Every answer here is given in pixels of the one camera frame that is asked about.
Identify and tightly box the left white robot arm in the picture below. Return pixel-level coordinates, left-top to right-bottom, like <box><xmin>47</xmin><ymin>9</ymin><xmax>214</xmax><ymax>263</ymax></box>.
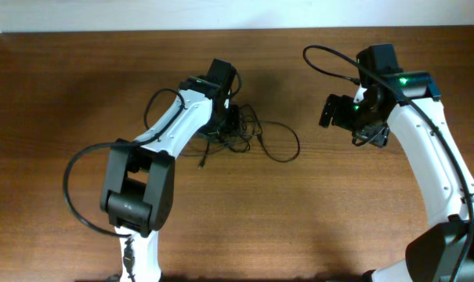
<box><xmin>100</xmin><ymin>59</ymin><xmax>237</xmax><ymax>281</ymax></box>

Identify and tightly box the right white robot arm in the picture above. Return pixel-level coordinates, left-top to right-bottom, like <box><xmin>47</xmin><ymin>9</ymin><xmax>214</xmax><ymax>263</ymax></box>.
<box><xmin>319</xmin><ymin>44</ymin><xmax>474</xmax><ymax>281</ymax></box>

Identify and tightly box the black USB cable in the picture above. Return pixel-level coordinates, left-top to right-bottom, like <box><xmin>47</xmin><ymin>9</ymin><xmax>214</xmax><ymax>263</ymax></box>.
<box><xmin>197</xmin><ymin>139</ymin><xmax>212</xmax><ymax>170</ymax></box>

